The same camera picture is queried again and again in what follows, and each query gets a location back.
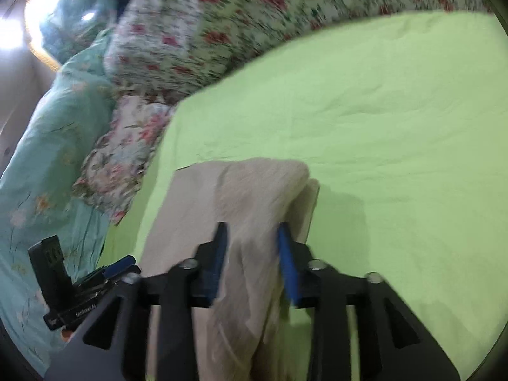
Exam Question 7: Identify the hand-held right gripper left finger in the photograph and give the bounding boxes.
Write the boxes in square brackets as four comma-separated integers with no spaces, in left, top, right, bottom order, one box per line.
[43,221,231,381]

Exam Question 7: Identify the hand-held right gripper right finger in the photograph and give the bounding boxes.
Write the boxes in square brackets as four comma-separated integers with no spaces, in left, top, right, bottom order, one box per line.
[276,224,462,381]

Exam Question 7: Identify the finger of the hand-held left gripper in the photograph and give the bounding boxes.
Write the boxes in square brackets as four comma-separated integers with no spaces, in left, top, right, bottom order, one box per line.
[73,256,142,287]

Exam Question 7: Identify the beige knitted sweater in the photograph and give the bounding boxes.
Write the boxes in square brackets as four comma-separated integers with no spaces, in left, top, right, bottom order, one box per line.
[139,158,321,381]

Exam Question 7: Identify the pink floral pillow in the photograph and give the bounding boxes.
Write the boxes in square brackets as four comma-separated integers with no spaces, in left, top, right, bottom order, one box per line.
[72,94,187,227]

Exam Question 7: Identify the teal floral duvet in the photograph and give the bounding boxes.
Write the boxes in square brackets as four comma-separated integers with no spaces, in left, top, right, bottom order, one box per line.
[0,0,120,374]

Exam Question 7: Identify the green bed sheet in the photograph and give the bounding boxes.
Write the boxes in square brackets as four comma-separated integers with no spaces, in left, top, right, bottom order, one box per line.
[97,10,506,381]

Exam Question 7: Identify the red floral quilt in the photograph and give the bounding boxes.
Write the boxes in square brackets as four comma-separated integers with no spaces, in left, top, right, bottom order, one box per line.
[102,0,495,100]

